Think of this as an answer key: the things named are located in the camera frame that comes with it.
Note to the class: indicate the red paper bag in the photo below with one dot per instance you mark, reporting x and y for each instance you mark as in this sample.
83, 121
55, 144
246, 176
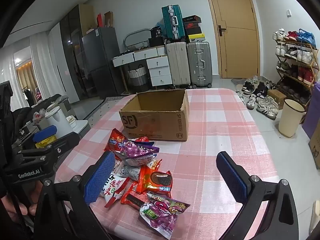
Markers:
99, 20

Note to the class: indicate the patterned dotted rug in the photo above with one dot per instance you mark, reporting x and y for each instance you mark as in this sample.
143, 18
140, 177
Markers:
110, 102

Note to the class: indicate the red shoe box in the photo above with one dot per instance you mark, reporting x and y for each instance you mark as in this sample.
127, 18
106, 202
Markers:
192, 25

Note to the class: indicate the light grey side table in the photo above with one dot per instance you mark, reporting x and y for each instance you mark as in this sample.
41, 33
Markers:
81, 128

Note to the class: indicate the beige suitcase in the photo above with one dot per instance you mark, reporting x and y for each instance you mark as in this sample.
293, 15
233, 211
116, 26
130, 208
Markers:
177, 63

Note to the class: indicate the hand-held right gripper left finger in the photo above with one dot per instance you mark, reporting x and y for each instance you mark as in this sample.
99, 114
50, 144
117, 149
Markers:
100, 177

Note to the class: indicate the teal suitcase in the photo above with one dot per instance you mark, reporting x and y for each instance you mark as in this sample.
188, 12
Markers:
172, 22

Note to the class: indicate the yellow packet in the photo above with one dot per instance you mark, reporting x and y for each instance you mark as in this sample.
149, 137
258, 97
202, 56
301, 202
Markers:
46, 141

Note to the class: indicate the woven laundry basket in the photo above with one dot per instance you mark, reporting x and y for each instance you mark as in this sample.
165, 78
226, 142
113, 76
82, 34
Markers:
137, 78

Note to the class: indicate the white curtains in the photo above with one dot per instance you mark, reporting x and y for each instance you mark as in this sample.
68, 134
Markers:
42, 62

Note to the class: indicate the grey doormat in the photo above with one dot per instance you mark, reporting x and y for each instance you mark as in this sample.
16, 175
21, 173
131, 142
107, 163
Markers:
240, 81

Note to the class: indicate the white cylindrical container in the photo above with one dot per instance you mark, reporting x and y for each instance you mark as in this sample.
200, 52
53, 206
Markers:
60, 122

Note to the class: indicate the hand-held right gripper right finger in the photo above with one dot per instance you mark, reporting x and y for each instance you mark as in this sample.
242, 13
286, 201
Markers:
241, 182

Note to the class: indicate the tall flat cardboard box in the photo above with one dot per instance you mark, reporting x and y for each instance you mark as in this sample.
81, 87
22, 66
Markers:
108, 18

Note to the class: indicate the black printed box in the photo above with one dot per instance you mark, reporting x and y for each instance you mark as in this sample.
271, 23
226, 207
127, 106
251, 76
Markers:
156, 32

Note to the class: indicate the wooden shoe rack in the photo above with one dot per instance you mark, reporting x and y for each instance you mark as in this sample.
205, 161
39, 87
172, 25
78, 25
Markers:
303, 82

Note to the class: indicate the white red round-label packet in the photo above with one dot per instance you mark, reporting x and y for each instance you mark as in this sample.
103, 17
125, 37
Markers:
142, 138

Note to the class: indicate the orange cookie packet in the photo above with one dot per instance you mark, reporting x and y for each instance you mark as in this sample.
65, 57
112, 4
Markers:
160, 180

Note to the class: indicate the grey refrigerator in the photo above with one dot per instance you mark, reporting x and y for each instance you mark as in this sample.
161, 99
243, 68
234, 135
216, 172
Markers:
100, 62

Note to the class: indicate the curved metal frame rack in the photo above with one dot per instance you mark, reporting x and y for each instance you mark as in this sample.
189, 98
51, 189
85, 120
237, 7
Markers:
126, 38

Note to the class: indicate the wooden door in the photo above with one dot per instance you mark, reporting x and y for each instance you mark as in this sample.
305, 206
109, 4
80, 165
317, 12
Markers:
230, 30

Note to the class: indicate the white red noodle snack packet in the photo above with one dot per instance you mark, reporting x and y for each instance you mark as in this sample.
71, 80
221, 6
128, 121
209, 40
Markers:
110, 187

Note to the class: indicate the black jacket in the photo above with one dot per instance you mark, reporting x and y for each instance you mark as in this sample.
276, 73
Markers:
25, 115

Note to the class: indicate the white wall switch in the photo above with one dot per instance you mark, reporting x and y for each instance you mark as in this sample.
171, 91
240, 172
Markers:
289, 12

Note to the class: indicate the cream trash bin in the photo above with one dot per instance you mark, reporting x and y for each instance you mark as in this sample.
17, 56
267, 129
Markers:
290, 117

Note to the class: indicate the small orange snack packet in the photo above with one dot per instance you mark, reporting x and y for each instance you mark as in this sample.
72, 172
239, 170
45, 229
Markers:
153, 164

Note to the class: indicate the dark glass cabinet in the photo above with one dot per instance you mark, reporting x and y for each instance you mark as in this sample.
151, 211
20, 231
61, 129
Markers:
72, 55

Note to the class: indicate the red chocolate bar packet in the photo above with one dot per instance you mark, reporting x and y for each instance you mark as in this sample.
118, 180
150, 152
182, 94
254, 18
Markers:
132, 197

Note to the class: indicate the group of sneakers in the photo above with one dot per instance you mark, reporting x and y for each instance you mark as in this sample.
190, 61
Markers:
265, 105

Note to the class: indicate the brown cardboard box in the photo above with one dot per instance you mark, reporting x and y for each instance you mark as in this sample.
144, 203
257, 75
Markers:
155, 125

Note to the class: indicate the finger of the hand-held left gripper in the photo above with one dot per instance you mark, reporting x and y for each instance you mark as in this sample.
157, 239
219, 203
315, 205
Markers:
65, 142
45, 133

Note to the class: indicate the person's left hand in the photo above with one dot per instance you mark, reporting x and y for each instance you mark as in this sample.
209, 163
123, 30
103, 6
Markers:
15, 205

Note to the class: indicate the white desk with drawers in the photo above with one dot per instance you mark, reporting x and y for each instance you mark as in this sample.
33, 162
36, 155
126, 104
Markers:
157, 65

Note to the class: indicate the silver suitcase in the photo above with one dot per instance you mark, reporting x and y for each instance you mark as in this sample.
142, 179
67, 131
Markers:
200, 63

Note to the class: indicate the small cardboard box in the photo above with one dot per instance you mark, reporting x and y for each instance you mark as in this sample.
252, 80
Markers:
276, 97

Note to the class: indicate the large printed cardboard box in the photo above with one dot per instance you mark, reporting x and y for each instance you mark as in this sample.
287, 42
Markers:
315, 147

